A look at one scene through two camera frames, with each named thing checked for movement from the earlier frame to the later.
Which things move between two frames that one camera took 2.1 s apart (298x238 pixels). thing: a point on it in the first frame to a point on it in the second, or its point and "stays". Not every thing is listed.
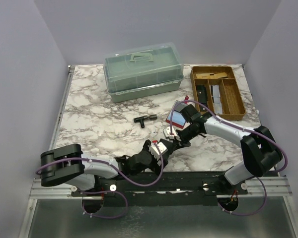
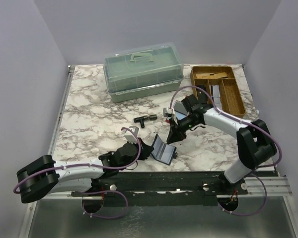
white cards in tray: [215, 93] stays
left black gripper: [155, 167] to [145, 150]
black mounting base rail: [185, 188] stays
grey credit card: [179, 106] stays
